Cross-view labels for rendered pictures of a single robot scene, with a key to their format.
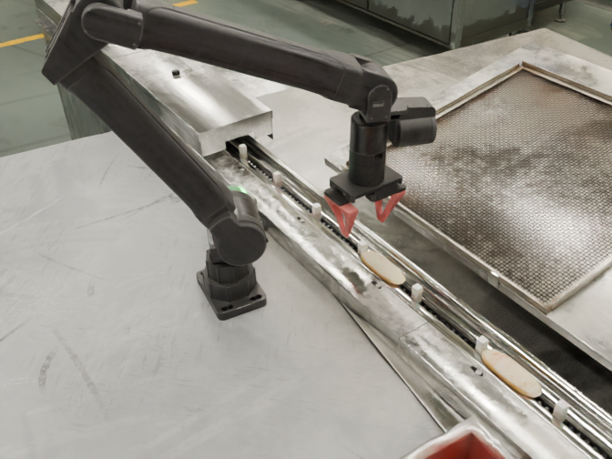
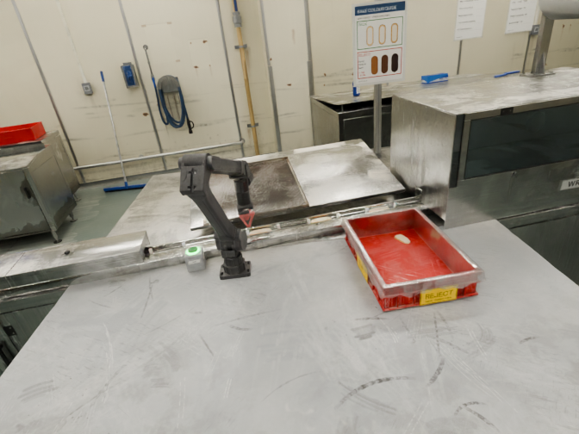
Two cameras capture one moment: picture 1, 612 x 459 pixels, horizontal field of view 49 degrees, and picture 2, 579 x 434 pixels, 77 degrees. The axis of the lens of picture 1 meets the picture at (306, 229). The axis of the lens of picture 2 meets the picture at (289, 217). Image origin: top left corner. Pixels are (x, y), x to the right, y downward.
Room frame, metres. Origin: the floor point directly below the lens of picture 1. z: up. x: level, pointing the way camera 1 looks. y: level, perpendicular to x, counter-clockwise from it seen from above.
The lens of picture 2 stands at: (0.14, 1.10, 1.64)
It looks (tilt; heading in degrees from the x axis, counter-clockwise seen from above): 27 degrees down; 294
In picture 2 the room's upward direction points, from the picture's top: 7 degrees counter-clockwise
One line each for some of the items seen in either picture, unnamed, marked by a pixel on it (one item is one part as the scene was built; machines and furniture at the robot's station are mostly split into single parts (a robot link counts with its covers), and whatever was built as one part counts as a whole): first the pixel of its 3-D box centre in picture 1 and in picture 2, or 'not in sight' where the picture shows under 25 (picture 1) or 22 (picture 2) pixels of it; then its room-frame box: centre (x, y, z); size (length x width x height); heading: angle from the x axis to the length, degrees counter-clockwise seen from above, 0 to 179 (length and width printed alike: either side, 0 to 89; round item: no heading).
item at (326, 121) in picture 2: not in sight; (409, 133); (0.44, -2.94, 0.51); 1.93 x 1.05 x 1.02; 33
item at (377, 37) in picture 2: not in sight; (379, 44); (0.52, -1.32, 1.50); 0.33 x 0.01 x 0.45; 28
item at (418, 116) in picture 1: (394, 108); (241, 174); (0.90, -0.14, 1.12); 0.11 x 0.09 x 0.12; 102
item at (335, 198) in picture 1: (352, 209); (246, 216); (0.88, -0.08, 0.96); 0.07 x 0.07 x 0.09; 33
